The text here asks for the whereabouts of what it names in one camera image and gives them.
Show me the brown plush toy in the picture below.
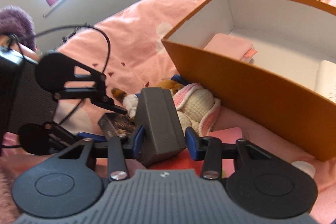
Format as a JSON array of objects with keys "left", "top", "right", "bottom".
[{"left": 112, "top": 75, "right": 189, "bottom": 121}]

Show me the cream pink crochet toy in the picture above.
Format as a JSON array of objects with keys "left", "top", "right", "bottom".
[{"left": 173, "top": 83, "right": 221, "bottom": 137}]

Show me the dark grey box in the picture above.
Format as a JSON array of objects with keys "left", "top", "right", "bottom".
[{"left": 134, "top": 97, "right": 186, "bottom": 168}]

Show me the orange cardboard storage box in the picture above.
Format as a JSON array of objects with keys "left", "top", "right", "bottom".
[{"left": 162, "top": 0, "right": 335, "bottom": 161}]

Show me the purple fuzzy sleeve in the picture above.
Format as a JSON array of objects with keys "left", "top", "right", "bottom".
[{"left": 1, "top": 6, "right": 35, "bottom": 46}]

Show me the pink notebook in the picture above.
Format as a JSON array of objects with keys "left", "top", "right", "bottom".
[{"left": 149, "top": 127, "right": 243, "bottom": 178}]

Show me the black photo card box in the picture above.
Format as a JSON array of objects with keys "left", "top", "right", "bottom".
[{"left": 98, "top": 113, "right": 135, "bottom": 139}]

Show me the black cable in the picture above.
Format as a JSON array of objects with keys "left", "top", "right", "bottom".
[{"left": 0, "top": 24, "right": 112, "bottom": 149}]

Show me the pink patterned duvet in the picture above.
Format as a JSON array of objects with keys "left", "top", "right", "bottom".
[{"left": 0, "top": 0, "right": 336, "bottom": 224}]

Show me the pink fabric pouch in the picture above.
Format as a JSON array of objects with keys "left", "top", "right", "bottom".
[{"left": 204, "top": 33, "right": 257, "bottom": 63}]

